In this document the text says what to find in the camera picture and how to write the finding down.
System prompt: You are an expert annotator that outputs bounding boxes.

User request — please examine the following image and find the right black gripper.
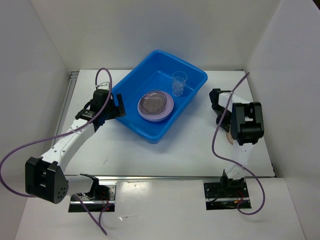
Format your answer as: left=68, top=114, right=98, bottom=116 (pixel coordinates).
left=211, top=105, right=232, bottom=132

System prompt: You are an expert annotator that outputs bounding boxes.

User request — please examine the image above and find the clear translucent dish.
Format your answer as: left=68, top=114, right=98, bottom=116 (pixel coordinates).
left=138, top=90, right=167, bottom=115

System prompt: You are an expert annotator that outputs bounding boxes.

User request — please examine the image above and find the blue round plate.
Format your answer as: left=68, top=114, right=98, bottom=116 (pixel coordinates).
left=140, top=114, right=170, bottom=122

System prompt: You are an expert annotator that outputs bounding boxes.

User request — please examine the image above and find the clear plastic cup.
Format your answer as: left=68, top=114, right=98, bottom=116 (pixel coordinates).
left=172, top=82, right=185, bottom=97
left=172, top=71, right=188, bottom=86

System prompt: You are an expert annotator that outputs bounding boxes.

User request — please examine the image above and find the purple round plate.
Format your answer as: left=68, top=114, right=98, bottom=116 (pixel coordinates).
left=137, top=91, right=174, bottom=115

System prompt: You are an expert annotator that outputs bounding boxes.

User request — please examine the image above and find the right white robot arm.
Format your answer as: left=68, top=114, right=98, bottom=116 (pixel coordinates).
left=209, top=88, right=264, bottom=197

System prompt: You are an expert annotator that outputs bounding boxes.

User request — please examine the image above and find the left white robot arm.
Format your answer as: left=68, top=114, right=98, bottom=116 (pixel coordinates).
left=25, top=88, right=126, bottom=204

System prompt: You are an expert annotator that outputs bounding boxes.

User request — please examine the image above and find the blue plastic bin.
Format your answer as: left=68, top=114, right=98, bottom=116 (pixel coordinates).
left=112, top=50, right=208, bottom=144

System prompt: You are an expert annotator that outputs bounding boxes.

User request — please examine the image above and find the pink translucent dish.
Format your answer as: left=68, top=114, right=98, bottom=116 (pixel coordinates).
left=226, top=131, right=234, bottom=145

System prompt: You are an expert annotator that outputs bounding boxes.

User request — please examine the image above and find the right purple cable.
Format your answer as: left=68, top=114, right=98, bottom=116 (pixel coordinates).
left=211, top=71, right=266, bottom=216

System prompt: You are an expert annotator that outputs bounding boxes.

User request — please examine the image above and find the aluminium rail left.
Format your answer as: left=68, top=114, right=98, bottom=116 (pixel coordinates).
left=54, top=71, right=80, bottom=136

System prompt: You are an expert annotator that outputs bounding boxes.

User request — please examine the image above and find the aluminium rail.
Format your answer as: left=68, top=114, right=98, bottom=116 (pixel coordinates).
left=54, top=71, right=80, bottom=136
left=64, top=174, right=276, bottom=181

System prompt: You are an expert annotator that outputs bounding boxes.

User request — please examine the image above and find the aluminium rail front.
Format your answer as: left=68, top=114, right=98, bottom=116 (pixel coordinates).
left=64, top=174, right=276, bottom=181

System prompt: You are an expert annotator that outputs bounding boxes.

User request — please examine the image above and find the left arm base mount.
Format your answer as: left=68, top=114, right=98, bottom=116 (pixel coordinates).
left=76, top=181, right=117, bottom=213

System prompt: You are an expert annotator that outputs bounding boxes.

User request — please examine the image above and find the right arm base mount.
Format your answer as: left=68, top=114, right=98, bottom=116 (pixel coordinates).
left=203, top=182, right=252, bottom=211

